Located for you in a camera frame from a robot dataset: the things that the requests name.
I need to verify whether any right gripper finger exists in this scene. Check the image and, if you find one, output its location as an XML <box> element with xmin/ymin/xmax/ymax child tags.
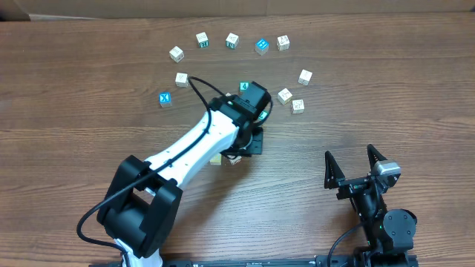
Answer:
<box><xmin>324</xmin><ymin>151</ymin><xmax>345</xmax><ymax>188</ymax></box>
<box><xmin>367</xmin><ymin>144</ymin><xmax>387</xmax><ymax>174</ymax></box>

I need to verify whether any number 2 wooden block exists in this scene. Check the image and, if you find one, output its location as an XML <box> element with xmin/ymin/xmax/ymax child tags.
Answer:
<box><xmin>229</xmin><ymin>156</ymin><xmax>242</xmax><ymax>165</ymax></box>

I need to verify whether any yellow top wooden block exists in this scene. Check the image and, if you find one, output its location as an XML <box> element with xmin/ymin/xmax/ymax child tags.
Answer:
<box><xmin>209</xmin><ymin>154</ymin><xmax>222</xmax><ymax>165</ymax></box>

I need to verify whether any wooden block yellow blue side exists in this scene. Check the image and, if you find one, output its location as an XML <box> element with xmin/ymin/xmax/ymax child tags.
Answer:
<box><xmin>169</xmin><ymin>46</ymin><xmax>184</xmax><ymax>63</ymax></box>

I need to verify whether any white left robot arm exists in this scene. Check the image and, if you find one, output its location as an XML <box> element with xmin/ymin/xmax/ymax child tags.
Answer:
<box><xmin>96</xmin><ymin>82</ymin><xmax>272</xmax><ymax>266</ymax></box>

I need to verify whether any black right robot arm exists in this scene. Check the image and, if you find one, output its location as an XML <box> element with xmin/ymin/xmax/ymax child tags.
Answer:
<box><xmin>316</xmin><ymin>144</ymin><xmax>418</xmax><ymax>267</ymax></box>

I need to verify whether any green L wooden block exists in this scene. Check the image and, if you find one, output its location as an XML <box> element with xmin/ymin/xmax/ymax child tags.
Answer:
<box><xmin>258</xmin><ymin>111</ymin><xmax>268</xmax><ymax>120</ymax></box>

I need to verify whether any plain X wooden block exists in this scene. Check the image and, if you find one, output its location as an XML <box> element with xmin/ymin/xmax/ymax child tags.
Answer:
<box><xmin>278</xmin><ymin>88</ymin><xmax>292</xmax><ymax>105</ymax></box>

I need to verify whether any red E wooden block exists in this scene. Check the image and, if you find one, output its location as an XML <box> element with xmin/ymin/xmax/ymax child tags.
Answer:
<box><xmin>291</xmin><ymin>99</ymin><xmax>305</xmax><ymax>114</ymax></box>

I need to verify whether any green 4 wooden block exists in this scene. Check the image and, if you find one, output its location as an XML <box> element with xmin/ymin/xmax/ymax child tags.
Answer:
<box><xmin>239</xmin><ymin>82</ymin><xmax>249</xmax><ymax>93</ymax></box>

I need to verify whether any dark side wooden block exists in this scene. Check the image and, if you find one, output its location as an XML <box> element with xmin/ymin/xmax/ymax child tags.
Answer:
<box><xmin>298</xmin><ymin>69</ymin><xmax>312</xmax><ymax>86</ymax></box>

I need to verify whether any blue top wooden block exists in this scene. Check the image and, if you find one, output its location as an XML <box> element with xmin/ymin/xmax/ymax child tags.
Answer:
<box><xmin>255</xmin><ymin>39</ymin><xmax>269</xmax><ymax>56</ymax></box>

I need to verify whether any blue X wooden block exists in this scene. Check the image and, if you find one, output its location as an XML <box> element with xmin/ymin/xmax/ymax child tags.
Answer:
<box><xmin>159</xmin><ymin>92</ymin><xmax>172</xmax><ymax>108</ymax></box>

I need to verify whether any green J wooden block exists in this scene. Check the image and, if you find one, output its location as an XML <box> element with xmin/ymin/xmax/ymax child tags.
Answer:
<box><xmin>226</xmin><ymin>33</ymin><xmax>239</xmax><ymax>50</ymax></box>

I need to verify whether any green R wooden block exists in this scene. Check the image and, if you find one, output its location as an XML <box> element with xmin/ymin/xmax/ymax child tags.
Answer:
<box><xmin>196</xmin><ymin>32</ymin><xmax>209</xmax><ymax>48</ymax></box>

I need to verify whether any cardboard back panel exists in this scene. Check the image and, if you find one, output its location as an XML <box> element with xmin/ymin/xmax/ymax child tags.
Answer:
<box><xmin>1</xmin><ymin>0</ymin><xmax>474</xmax><ymax>21</ymax></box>

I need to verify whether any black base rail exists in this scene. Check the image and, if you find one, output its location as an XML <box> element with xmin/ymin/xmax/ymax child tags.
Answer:
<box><xmin>89</xmin><ymin>255</ymin><xmax>419</xmax><ymax>267</ymax></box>

